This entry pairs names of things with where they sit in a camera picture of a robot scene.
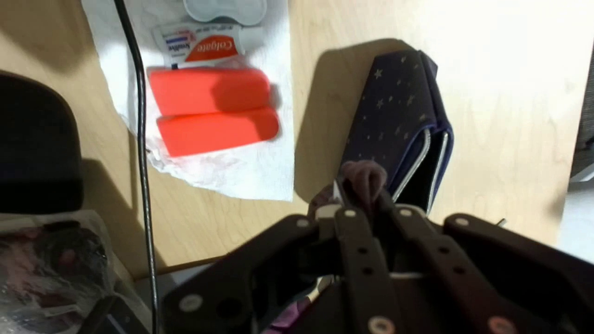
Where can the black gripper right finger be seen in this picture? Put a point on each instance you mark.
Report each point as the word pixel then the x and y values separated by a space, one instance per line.
pixel 507 279

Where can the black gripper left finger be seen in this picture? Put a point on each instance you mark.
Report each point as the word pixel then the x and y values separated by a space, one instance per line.
pixel 279 279

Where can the navy star print purse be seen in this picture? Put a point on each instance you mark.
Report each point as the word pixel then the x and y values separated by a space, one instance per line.
pixel 396 118

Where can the white package with red item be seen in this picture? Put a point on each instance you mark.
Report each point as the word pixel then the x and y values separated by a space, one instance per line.
pixel 210 105

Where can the clear plastic wrapped packet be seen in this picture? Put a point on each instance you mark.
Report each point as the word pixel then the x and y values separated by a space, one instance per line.
pixel 56 272

